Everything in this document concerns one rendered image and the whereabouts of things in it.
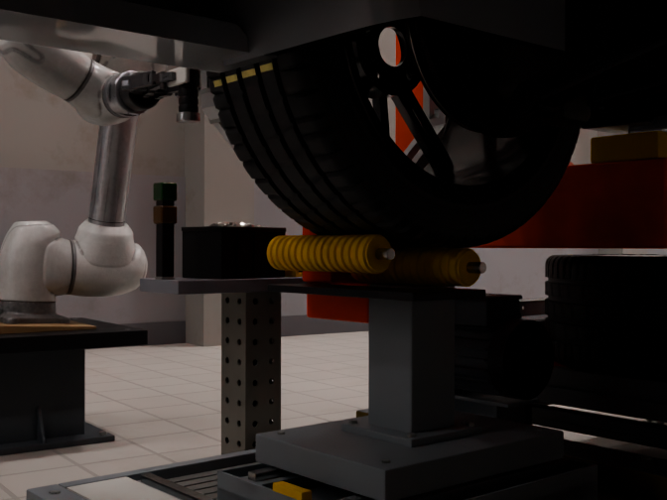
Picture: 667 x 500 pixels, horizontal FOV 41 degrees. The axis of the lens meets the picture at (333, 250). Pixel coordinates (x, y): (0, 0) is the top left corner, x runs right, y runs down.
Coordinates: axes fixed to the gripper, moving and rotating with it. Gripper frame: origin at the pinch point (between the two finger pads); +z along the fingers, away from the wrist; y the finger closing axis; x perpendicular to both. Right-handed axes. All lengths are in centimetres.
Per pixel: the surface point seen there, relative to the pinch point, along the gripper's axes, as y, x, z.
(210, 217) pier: -166, -16, -254
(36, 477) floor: 7, -83, -54
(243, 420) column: -30, -70, -26
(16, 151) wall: -75, 15, -286
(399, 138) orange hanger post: -60, -6, -6
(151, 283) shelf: -10, -39, -33
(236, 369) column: -30, -59, -29
